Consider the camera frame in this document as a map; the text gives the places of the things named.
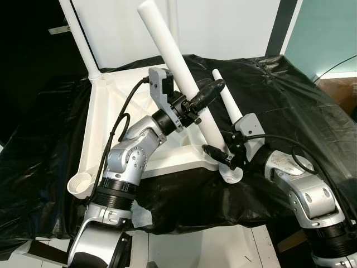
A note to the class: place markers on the dark vertical pillar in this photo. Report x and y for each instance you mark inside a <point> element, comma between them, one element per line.
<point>281,28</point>

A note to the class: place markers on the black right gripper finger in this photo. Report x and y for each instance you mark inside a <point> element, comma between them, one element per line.
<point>215,153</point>

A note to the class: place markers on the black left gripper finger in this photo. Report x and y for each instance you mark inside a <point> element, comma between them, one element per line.
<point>211,92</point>

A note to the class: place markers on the black plastic cover sheet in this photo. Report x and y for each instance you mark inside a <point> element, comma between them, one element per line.
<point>290,111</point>

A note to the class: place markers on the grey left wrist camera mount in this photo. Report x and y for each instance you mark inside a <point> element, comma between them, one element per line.
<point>162,92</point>

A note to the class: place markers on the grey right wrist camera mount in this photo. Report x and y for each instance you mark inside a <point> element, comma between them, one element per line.
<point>248,129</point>

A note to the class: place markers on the teal glass panel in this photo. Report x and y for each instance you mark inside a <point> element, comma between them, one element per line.
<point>329,33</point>

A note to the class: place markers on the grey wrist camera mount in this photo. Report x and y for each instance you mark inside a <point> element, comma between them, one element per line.
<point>162,92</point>
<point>248,129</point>

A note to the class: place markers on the brown wooden furniture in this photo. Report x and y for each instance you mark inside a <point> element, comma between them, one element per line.
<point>341,96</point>

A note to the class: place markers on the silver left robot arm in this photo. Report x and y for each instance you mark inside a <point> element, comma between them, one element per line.
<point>131,156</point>

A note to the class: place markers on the white tape piece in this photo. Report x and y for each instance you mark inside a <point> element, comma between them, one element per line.
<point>144,216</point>

